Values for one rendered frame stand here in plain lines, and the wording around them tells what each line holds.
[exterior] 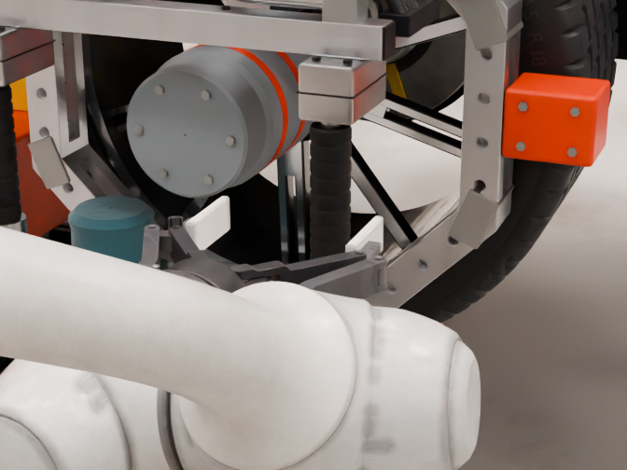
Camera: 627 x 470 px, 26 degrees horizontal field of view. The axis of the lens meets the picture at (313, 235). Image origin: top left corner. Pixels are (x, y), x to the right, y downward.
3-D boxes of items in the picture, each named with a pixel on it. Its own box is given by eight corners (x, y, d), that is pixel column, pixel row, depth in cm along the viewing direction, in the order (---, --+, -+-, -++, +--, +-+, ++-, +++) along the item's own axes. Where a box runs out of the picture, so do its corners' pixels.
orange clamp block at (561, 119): (518, 137, 139) (606, 146, 136) (499, 158, 133) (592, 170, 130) (522, 70, 137) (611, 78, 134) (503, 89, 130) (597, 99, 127)
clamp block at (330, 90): (387, 100, 121) (388, 41, 119) (352, 127, 113) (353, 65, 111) (334, 94, 123) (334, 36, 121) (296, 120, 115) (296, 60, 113)
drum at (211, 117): (332, 150, 147) (333, 21, 142) (253, 214, 128) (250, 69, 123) (215, 136, 151) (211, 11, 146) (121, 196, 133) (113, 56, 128)
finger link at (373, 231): (344, 244, 103) (354, 246, 103) (375, 214, 109) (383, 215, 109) (344, 281, 104) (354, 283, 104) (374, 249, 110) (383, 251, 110)
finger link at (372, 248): (345, 263, 102) (383, 268, 101) (368, 240, 106) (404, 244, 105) (345, 281, 102) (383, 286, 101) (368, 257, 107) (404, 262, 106)
